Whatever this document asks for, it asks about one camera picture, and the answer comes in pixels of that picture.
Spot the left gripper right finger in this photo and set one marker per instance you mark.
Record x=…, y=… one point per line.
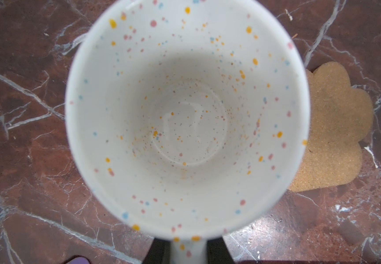
x=218, y=252

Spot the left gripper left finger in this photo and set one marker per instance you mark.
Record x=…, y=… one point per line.
x=159, y=252

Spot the white speckled mug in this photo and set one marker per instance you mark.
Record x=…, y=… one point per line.
x=187, y=120

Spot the cork flower coaster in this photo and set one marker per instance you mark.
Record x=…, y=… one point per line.
x=341, y=117

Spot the pink purple spatula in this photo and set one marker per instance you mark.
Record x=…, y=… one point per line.
x=78, y=260

